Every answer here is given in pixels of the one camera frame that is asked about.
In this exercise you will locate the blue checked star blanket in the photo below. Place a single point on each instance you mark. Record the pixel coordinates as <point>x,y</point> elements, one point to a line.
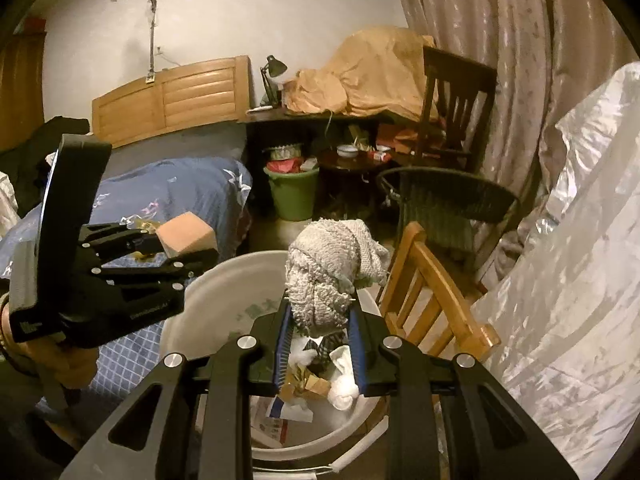
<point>190,185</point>

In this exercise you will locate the white plastic bucket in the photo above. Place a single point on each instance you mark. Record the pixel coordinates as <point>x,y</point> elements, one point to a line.
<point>225,300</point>

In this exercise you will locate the dark clothes pile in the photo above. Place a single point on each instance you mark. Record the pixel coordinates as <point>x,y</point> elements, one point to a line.
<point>30,160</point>

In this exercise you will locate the wooden bed headboard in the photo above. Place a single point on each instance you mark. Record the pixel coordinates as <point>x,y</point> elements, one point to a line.
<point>190,90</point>

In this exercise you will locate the orange cloth cover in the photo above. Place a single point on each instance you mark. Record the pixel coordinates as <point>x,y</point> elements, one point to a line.
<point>375,70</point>

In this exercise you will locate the black desk lamp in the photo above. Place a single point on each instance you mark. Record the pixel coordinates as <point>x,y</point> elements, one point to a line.
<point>277,64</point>

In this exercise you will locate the tan sponge block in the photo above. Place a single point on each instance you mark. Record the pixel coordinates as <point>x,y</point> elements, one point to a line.
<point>185,235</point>

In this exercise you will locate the metal pole stand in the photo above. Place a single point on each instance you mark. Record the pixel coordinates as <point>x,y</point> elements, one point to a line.
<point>151,35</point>

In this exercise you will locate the dark wooden chair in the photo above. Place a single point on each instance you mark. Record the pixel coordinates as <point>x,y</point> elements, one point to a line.
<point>455,67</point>

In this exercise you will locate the white bowl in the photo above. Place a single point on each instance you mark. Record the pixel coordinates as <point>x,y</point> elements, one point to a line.
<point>346,150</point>

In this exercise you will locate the white shiny plastic sheet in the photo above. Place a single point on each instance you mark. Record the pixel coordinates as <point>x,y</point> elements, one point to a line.
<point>575,260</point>

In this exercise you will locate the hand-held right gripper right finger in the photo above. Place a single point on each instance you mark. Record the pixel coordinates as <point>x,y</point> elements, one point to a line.
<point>359,355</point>

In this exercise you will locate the white sock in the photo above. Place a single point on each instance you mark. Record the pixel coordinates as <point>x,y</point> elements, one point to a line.
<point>345,385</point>

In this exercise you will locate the white crumpled cloth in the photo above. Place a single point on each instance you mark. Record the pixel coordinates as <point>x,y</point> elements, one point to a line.
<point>6,205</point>

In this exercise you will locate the green plastic bucket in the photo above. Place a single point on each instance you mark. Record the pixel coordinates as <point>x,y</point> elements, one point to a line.
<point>292,195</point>

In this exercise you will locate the person's left hand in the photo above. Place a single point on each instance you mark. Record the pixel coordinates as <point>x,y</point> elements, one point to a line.
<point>75,365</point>

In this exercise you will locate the dark round side table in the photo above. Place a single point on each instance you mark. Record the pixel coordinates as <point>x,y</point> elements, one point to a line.
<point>345,165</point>

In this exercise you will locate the dark wicker chair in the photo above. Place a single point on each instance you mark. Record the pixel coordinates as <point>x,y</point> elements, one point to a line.
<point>450,200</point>

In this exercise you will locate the light wooden chair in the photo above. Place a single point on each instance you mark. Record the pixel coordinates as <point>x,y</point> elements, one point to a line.
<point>470,335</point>

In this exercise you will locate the person's left forearm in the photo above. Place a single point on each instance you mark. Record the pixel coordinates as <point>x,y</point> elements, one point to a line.
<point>15,360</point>

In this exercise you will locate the grey bed mattress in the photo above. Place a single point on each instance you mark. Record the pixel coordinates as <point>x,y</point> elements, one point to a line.
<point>200,142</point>

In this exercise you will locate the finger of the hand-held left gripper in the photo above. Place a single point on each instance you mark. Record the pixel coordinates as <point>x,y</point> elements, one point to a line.
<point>125,241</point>
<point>165,270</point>

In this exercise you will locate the beige patterned curtain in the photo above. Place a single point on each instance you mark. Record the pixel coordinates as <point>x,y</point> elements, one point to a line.
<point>500,20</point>

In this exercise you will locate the grey knitted cloth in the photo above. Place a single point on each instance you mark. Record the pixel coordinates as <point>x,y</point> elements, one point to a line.
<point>325,270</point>

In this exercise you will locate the dark wooden desk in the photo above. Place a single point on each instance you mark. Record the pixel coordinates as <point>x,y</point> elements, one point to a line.
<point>280,117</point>

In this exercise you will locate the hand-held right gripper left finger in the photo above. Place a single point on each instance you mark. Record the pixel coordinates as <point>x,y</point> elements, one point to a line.
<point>282,350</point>

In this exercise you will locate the brown wooden wardrobe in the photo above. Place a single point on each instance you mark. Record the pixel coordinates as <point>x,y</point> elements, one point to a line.
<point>20,85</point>

